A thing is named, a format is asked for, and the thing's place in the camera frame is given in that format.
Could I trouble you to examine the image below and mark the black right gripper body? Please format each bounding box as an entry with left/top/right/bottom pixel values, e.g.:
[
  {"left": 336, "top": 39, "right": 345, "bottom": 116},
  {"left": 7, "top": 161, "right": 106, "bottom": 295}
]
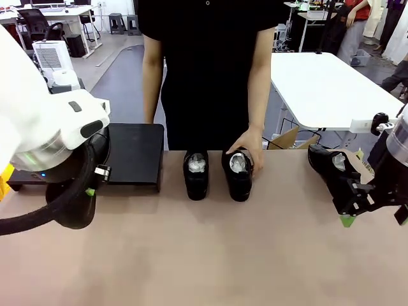
[{"left": 367, "top": 136, "right": 408, "bottom": 207}]

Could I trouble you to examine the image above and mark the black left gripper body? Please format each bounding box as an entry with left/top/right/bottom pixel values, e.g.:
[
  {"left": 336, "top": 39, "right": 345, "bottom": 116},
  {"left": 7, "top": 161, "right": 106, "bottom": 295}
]
[{"left": 18, "top": 149, "right": 89, "bottom": 189}]

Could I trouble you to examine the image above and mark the person's left forearm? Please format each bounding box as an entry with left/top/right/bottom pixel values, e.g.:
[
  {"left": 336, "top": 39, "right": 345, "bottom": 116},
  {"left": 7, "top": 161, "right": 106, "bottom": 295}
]
[{"left": 247, "top": 60, "right": 272, "bottom": 131}]

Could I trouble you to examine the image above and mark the person's right forearm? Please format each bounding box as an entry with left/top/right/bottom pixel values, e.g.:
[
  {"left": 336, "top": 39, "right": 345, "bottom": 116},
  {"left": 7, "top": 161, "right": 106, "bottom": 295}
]
[{"left": 142, "top": 60, "right": 166, "bottom": 112}]

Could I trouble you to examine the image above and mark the black shoe stand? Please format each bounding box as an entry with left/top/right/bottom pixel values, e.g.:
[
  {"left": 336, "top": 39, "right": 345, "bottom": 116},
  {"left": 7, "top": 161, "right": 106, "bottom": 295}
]
[{"left": 6, "top": 123, "right": 166, "bottom": 194}]

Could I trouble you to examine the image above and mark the person's left hand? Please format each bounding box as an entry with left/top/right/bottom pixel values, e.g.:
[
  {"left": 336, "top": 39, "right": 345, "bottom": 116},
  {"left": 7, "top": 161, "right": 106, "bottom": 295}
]
[{"left": 226, "top": 126, "right": 266, "bottom": 177}]

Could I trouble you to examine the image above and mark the white crumpled stuffing paper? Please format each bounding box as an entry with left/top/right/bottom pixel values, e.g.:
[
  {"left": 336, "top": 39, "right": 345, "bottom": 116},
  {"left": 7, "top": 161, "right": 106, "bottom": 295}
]
[
  {"left": 189, "top": 152, "right": 207, "bottom": 173},
  {"left": 332, "top": 152, "right": 347, "bottom": 171},
  {"left": 229, "top": 153, "right": 249, "bottom": 173}
]

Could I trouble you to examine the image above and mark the yellow plastic box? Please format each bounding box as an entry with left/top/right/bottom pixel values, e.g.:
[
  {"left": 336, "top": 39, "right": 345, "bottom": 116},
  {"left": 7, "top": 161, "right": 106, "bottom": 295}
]
[{"left": 0, "top": 164, "right": 14, "bottom": 202}]

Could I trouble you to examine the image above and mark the grey step stool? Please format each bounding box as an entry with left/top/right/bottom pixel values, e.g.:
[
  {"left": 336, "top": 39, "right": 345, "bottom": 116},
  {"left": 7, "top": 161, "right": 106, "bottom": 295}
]
[{"left": 49, "top": 78, "right": 87, "bottom": 95}]

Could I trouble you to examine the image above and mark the brown cardboard box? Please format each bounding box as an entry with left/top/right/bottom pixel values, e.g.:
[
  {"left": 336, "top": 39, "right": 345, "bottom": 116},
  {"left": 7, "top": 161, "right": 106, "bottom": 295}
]
[{"left": 266, "top": 125, "right": 321, "bottom": 150}]

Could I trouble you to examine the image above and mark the white paper roll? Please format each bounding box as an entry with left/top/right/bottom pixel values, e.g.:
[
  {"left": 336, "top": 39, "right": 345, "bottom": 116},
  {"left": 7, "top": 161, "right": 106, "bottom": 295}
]
[{"left": 50, "top": 69, "right": 80, "bottom": 93}]

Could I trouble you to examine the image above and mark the seated person's dark leg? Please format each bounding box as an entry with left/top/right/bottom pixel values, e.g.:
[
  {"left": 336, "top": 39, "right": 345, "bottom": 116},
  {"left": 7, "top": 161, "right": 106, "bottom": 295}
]
[{"left": 381, "top": 60, "right": 408, "bottom": 98}]

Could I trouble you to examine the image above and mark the white dehumidifier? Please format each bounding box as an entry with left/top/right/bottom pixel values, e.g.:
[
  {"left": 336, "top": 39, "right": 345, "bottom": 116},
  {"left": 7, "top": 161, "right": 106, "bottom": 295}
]
[{"left": 31, "top": 40, "right": 69, "bottom": 84}]

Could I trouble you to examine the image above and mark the white table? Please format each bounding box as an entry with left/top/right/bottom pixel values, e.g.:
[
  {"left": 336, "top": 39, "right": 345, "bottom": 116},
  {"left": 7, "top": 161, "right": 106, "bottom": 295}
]
[{"left": 270, "top": 52, "right": 406, "bottom": 138}]

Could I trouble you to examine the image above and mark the black computer tower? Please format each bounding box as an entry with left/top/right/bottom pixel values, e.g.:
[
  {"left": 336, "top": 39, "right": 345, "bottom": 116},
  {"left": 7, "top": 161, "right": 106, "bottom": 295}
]
[{"left": 66, "top": 34, "right": 86, "bottom": 58}]

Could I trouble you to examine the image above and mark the blue-grey plastic bin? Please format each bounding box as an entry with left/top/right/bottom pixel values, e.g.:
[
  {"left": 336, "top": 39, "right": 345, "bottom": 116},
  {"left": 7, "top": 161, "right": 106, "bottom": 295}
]
[{"left": 350, "top": 48, "right": 372, "bottom": 67}]

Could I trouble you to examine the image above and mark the person's black-clothed torso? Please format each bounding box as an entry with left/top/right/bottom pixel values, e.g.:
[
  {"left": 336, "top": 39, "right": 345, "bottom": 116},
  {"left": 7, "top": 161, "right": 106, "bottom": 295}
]
[{"left": 136, "top": 0, "right": 289, "bottom": 151}]

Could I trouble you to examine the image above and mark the person in red shirt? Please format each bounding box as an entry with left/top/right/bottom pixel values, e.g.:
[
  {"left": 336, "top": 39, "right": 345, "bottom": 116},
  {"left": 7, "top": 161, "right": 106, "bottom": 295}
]
[{"left": 336, "top": 0, "right": 368, "bottom": 64}]

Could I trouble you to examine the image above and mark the grey plastic stool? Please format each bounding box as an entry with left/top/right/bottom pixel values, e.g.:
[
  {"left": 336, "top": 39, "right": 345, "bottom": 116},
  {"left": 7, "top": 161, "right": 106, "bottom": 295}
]
[
  {"left": 126, "top": 15, "right": 141, "bottom": 36},
  {"left": 108, "top": 12, "right": 126, "bottom": 34}
]

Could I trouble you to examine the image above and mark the black desk chair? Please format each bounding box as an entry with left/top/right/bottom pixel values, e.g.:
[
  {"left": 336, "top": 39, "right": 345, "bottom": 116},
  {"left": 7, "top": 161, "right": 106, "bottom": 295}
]
[{"left": 79, "top": 12, "right": 102, "bottom": 44}]

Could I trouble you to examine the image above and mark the black office chair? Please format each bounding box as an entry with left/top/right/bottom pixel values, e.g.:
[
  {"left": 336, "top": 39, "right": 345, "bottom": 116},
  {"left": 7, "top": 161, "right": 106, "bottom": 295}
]
[{"left": 17, "top": 8, "right": 54, "bottom": 44}]

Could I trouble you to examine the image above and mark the person in dark clothes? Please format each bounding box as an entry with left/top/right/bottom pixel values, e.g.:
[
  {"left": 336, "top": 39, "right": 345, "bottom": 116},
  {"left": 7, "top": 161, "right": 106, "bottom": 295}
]
[{"left": 381, "top": 0, "right": 408, "bottom": 60}]

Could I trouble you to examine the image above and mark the white office desk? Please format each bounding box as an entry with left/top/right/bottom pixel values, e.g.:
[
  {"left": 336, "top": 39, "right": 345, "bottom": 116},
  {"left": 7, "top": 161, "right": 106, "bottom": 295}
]
[{"left": 0, "top": 4, "right": 103, "bottom": 60}]

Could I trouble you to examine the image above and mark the desk with black panel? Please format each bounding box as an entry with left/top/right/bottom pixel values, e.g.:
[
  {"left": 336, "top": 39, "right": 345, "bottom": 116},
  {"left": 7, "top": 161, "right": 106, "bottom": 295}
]
[{"left": 282, "top": 1, "right": 340, "bottom": 54}]

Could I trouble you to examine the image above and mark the white computer tower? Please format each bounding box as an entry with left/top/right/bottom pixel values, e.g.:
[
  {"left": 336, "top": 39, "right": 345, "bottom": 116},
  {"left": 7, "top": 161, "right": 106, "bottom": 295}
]
[{"left": 273, "top": 24, "right": 289, "bottom": 52}]

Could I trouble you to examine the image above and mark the black sleeved left arm cable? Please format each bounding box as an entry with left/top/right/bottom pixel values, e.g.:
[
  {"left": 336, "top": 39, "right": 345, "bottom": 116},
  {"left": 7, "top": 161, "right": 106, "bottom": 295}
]
[{"left": 0, "top": 130, "right": 111, "bottom": 237}]

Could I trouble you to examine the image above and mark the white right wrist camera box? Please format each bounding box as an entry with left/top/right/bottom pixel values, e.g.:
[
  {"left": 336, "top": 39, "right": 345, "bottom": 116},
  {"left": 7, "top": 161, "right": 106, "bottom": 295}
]
[{"left": 350, "top": 112, "right": 399, "bottom": 135}]

